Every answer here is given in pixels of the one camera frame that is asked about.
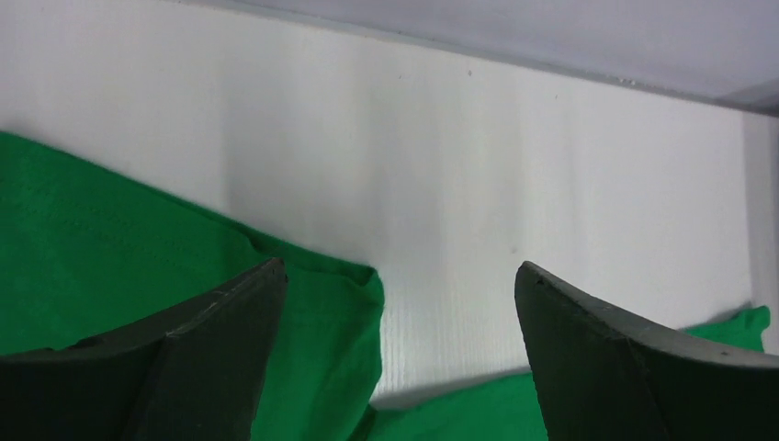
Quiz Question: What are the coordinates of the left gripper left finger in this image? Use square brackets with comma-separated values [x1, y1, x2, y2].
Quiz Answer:
[1, 258, 288, 440]

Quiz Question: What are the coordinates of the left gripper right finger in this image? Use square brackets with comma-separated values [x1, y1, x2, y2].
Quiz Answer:
[514, 261, 778, 440]

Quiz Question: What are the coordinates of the green t shirt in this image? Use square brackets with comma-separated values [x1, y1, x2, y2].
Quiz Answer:
[1, 133, 769, 440]

